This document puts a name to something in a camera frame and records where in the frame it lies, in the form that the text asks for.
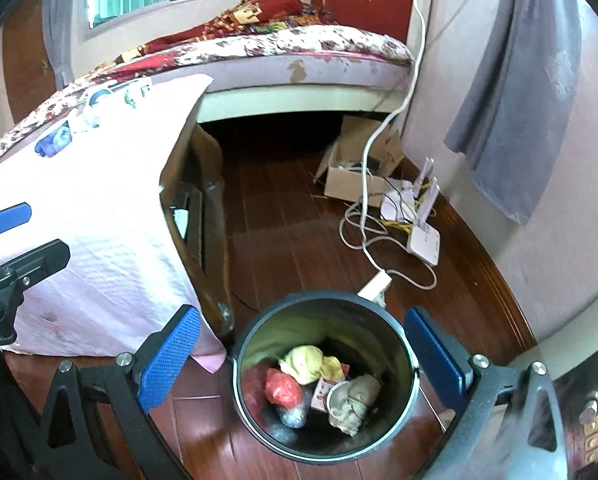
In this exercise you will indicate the grey curtain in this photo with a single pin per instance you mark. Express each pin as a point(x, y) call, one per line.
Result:
point(519, 85)
point(61, 20)

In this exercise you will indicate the yellow plastic bag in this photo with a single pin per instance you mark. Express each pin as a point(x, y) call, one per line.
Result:
point(304, 362)

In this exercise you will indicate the brown wooden door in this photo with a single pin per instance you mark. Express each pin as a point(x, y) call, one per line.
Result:
point(24, 60)

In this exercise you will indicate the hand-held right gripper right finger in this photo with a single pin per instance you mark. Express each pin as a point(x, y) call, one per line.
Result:
point(434, 355)

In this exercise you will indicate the red patterned blanket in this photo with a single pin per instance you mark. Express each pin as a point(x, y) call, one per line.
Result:
point(259, 15)

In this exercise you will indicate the blue paper cup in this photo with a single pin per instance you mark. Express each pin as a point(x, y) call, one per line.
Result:
point(99, 96)

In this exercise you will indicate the light blue face mask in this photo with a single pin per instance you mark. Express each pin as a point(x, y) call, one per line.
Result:
point(84, 121)

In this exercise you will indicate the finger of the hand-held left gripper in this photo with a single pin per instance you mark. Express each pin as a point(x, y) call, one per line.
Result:
point(34, 262)
point(9, 219)

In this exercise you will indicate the white power strip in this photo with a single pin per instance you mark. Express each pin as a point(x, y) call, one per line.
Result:
point(375, 287)

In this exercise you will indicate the printed paper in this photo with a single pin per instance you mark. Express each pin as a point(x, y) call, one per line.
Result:
point(359, 405)

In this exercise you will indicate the dark red printed object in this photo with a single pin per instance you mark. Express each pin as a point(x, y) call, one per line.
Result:
point(594, 440)

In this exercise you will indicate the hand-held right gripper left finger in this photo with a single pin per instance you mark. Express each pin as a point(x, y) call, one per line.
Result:
point(171, 355)

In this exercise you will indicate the black trash bin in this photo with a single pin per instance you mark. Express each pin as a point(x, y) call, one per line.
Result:
point(259, 330)

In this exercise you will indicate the red plastic bag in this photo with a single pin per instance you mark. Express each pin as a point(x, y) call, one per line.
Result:
point(281, 387)

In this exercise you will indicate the blue plastic bag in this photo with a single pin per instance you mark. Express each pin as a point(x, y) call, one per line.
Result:
point(51, 144)

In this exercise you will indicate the white flat box device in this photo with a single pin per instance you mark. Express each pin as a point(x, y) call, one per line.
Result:
point(424, 245)

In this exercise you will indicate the dark wooden table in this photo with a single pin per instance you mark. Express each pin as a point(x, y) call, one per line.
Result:
point(209, 240)

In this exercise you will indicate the cardboard box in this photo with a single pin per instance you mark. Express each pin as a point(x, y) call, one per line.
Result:
point(349, 185)

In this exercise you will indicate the white router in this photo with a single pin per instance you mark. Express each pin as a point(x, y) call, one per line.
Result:
point(404, 200)

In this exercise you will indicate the white red small box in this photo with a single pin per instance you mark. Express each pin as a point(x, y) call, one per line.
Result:
point(321, 394)

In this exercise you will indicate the floral bedsheet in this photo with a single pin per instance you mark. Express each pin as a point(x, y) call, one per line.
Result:
point(304, 42)

